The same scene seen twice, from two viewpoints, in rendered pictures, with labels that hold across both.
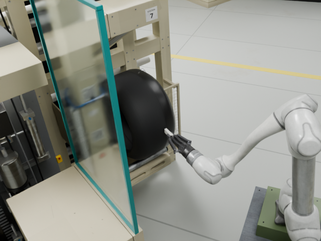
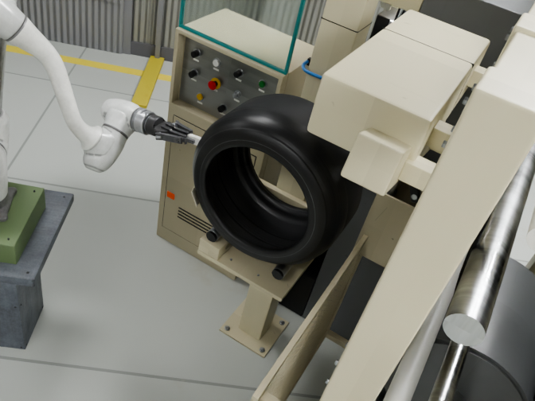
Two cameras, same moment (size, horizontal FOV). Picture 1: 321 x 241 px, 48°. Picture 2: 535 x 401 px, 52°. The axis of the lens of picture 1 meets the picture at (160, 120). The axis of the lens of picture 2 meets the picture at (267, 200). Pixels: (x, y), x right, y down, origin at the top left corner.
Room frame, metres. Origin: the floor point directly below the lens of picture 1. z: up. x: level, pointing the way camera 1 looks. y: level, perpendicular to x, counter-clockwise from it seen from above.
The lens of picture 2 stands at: (3.09, -0.70, 2.28)
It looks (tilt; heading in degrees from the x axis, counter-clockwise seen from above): 39 degrees down; 145
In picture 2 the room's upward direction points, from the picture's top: 15 degrees clockwise
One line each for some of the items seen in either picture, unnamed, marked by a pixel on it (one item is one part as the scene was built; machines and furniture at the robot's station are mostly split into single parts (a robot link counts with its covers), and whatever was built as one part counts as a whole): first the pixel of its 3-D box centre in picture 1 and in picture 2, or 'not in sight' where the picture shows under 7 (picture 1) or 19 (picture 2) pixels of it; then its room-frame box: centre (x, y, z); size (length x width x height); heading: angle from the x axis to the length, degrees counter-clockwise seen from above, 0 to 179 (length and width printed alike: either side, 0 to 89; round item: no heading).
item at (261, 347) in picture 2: not in sight; (255, 325); (1.69, 0.40, 0.01); 0.27 x 0.27 x 0.02; 35
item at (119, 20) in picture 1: (109, 17); (407, 80); (2.17, 0.27, 1.71); 0.61 x 0.25 x 0.15; 125
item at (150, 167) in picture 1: (145, 167); (234, 224); (1.74, 0.12, 0.84); 0.36 x 0.09 x 0.06; 125
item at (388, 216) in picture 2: (74, 119); (392, 217); (2.04, 0.60, 1.05); 0.20 x 0.15 x 0.30; 125
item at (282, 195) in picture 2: not in sight; (289, 206); (1.75, 0.35, 0.90); 0.40 x 0.03 x 0.10; 35
